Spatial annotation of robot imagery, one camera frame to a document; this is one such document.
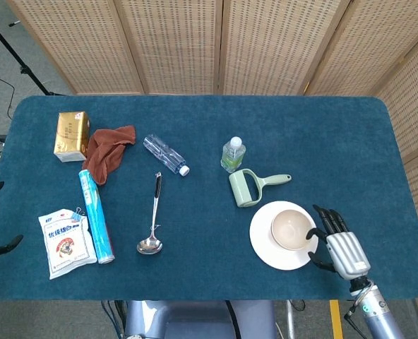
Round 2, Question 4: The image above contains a beige ceramic bowl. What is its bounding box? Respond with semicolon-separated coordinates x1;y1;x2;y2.
270;209;314;251

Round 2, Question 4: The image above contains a brown cloth rag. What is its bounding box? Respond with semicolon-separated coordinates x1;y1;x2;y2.
82;124;137;186

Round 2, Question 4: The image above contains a small green liquid bottle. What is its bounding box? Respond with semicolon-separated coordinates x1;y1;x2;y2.
220;136;246;174

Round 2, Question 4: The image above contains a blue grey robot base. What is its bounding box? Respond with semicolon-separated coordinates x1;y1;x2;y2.
124;299;277;339

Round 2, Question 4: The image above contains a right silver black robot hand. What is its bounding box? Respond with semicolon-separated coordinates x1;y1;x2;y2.
306;204;371;281

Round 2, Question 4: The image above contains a green lint roller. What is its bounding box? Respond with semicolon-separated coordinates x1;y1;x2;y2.
228;168;292;209

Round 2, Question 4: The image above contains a clear plastic water bottle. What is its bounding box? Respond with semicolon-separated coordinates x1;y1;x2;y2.
143;133;191;177

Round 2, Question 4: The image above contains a stainless steel ladle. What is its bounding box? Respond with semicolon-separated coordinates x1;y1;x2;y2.
136;171;164;255

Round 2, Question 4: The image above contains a blue table mat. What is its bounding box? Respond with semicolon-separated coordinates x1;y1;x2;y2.
0;94;418;302

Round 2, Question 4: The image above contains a white sugar bag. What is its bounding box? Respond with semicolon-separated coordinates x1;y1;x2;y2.
37;208;98;280

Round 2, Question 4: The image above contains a blue cling film roll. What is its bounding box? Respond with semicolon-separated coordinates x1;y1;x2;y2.
78;169;116;265

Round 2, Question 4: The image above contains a gold carton box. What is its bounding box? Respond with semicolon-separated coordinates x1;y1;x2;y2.
53;111;90;163

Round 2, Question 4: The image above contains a white round plate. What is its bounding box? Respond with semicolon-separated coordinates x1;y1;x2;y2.
249;201;320;271

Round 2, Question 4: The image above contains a black tripod stand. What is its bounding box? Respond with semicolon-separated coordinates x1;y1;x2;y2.
0;12;66;97

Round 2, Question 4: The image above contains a woven folding screen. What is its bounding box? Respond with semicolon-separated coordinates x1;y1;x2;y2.
6;0;418;339

